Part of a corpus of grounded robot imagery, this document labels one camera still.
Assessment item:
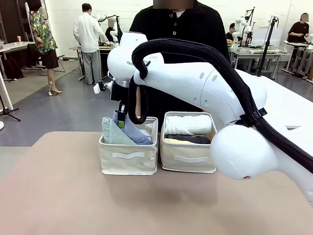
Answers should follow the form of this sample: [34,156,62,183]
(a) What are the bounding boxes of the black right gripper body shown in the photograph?
[110,80,129,102]

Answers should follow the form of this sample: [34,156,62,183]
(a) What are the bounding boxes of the mint green terry towel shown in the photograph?
[101,117,138,146]

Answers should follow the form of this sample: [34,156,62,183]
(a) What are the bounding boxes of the blue towel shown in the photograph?
[112,110,154,145]

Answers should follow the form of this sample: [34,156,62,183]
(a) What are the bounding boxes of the person's right forearm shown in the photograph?
[135,87,144,118]

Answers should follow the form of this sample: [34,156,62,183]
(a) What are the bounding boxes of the cream fabric bin wavy label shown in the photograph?
[98,116,159,176]

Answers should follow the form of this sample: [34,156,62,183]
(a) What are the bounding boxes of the wooden top work table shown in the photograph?
[69,45,113,82]

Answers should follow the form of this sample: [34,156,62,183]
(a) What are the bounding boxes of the seated person in black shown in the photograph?
[104,19,118,44]

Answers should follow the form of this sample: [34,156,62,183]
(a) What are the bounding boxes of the yellow rolled towel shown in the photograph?
[163,137,198,145]

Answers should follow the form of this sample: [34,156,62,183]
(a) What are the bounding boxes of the man in white shirt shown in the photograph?
[73,2,111,86]

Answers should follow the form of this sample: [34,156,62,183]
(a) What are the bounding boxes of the white rolled towel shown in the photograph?
[164,115,213,136]

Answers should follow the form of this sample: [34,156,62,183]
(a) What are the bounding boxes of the cream fabric bin straight label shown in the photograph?
[159,111,218,174]

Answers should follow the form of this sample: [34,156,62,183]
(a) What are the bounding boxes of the dark grey rolled towel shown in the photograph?
[168,134,211,145]

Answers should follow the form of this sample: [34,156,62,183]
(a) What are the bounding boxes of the woman in floral shirt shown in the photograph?
[25,0,63,95]

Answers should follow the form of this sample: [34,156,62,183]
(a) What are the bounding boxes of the person in black polo shirt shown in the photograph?
[129,0,231,118]

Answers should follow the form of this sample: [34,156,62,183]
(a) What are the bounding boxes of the black bag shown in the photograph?
[1,57,25,81]

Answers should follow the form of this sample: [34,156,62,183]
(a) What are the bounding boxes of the black tripod base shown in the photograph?
[0,94,22,122]

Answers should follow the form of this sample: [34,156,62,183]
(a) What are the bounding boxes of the white table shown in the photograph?
[0,41,36,111]

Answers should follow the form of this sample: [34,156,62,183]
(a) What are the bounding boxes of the seated person in dark top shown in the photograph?
[225,23,237,42]

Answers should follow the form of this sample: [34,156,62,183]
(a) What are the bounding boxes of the grey work table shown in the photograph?
[228,46,290,75]

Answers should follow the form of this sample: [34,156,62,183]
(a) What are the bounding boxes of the black-shirted person at desk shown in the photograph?
[288,13,313,44]

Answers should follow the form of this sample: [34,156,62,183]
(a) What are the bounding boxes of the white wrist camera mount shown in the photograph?
[93,81,111,94]

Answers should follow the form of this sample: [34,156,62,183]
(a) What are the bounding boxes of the black braided cable sleeve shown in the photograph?
[127,38,313,168]

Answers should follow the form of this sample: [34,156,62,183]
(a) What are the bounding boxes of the black camera tripod stand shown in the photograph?
[256,16,280,78]

